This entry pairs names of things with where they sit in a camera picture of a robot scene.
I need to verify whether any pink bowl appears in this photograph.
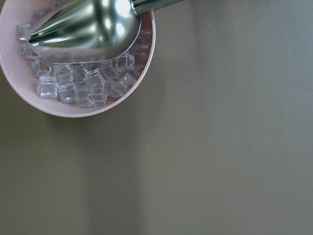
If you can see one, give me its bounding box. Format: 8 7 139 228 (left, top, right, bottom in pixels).
0 0 156 118

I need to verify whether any metal ice scoop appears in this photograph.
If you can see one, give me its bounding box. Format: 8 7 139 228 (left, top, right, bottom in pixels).
28 0 176 64

